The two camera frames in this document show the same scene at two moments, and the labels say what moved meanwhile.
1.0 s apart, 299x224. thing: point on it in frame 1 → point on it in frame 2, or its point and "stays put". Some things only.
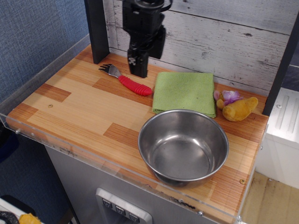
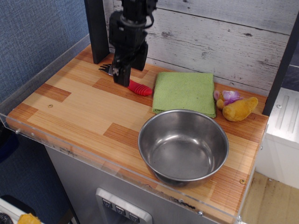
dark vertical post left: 96,25 stays put
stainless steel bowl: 183,148 stays put
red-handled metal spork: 126,82 stays put
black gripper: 142,20 → 126,40
